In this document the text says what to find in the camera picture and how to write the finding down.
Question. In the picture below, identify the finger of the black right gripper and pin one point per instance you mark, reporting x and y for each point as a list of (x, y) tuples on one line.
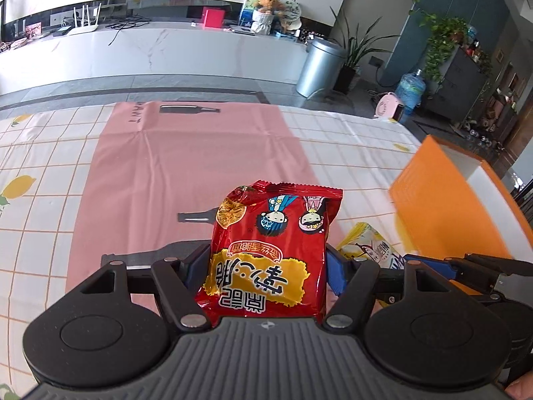
[(433, 268), (474, 270)]

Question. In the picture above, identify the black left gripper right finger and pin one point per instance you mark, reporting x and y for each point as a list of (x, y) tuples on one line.
[(415, 326)]

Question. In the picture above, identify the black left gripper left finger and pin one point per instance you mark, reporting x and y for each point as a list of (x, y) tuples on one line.
[(122, 321)]

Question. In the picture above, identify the yellow biscuit packet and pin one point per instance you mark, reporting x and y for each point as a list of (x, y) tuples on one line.
[(364, 241)]

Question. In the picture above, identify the red noodle snack bag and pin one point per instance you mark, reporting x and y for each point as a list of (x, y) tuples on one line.
[(268, 256)]

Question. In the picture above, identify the orange storage box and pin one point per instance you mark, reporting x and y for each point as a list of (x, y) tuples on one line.
[(451, 203)]

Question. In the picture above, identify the pink table mat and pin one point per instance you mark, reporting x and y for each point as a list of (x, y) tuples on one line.
[(160, 172)]

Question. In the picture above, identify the dark grey side cabinet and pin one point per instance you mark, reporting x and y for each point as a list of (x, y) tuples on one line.
[(455, 94)]

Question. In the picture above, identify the pink small heater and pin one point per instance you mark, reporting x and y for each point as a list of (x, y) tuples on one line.
[(390, 107)]

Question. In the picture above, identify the blue water bottle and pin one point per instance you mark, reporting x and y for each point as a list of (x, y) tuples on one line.
[(410, 90)]

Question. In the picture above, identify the hanging ivy plant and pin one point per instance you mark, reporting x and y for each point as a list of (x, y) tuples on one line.
[(430, 34)]

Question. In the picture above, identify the potted green plant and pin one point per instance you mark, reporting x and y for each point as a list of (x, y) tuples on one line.
[(357, 45)]

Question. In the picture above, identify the silver trash can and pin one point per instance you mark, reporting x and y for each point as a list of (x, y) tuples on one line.
[(321, 67)]

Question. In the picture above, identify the white marble tv cabinet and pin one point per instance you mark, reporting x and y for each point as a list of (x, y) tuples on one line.
[(151, 49)]

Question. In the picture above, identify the white wifi router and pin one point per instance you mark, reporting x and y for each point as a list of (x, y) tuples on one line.
[(87, 21)]

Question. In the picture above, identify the red box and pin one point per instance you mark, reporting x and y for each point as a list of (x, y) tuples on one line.
[(212, 17)]

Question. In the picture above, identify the teddy bear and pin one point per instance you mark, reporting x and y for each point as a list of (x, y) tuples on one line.
[(271, 17)]

